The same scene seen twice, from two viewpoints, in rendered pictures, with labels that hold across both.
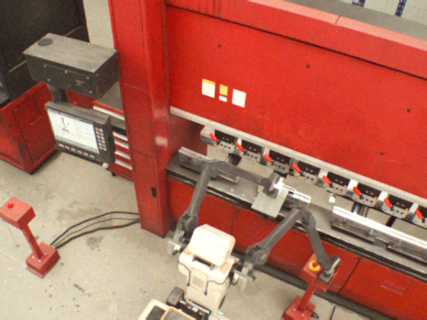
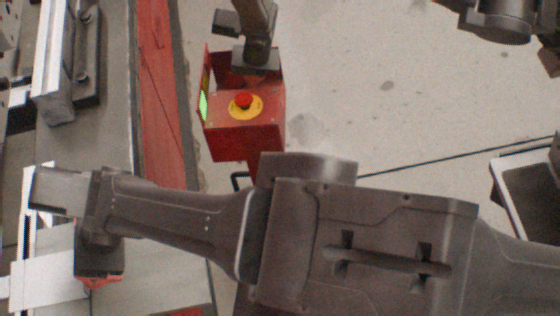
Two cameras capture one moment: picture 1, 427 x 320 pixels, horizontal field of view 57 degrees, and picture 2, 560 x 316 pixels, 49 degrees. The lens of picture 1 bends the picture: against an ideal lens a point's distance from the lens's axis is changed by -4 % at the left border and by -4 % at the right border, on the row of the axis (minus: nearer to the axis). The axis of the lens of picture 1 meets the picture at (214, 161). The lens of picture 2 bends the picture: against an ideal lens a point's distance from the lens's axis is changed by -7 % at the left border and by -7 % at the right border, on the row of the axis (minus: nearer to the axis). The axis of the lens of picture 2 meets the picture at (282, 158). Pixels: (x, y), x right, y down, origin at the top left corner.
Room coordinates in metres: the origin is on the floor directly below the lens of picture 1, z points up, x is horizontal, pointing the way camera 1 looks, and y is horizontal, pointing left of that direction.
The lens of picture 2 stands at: (1.72, 0.14, 1.79)
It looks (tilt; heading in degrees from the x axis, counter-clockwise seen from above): 53 degrees down; 245
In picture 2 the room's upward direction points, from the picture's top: 12 degrees counter-clockwise
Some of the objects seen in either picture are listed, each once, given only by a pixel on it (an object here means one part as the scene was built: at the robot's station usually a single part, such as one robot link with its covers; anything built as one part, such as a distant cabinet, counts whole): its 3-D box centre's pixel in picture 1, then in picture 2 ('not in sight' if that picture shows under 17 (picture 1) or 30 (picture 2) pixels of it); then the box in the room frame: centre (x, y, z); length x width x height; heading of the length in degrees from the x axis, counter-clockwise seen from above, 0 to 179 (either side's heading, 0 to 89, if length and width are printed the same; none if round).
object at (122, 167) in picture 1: (135, 136); not in sight; (2.82, 0.77, 0.50); 0.50 x 0.50 x 1.00; 66
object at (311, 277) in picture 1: (319, 270); (244, 99); (1.36, -0.76, 0.75); 0.20 x 0.16 x 0.18; 55
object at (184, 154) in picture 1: (208, 164); not in sight; (2.12, 0.04, 0.92); 0.50 x 0.06 x 0.10; 66
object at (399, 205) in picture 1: (397, 202); not in sight; (1.59, -1.17, 1.26); 0.15 x 0.09 x 0.17; 66
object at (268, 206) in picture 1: (270, 199); (117, 265); (1.77, -0.40, 1.00); 0.26 x 0.18 x 0.01; 156
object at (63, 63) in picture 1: (81, 107); not in sight; (1.98, 0.87, 1.53); 0.51 x 0.25 x 0.85; 71
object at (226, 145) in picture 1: (226, 138); not in sight; (2.07, -0.07, 1.26); 0.15 x 0.09 x 0.17; 66
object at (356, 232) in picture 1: (353, 231); (87, 53); (1.61, -0.99, 0.89); 0.30 x 0.05 x 0.03; 66
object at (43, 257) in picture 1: (29, 237); not in sight; (1.67, 1.44, 0.41); 0.25 x 0.20 x 0.83; 156
